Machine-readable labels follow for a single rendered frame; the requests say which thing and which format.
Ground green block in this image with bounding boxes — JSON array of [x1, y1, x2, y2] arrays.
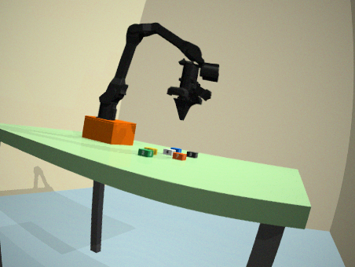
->
[[138, 148, 154, 158]]

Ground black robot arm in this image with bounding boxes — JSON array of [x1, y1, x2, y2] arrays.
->
[[96, 23, 219, 121]]

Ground white block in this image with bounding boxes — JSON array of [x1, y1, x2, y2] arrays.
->
[[163, 148, 176, 156]]

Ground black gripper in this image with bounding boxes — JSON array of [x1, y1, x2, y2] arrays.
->
[[167, 75, 202, 120]]

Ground yellow digit block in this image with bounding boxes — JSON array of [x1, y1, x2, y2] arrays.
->
[[145, 147, 158, 155]]

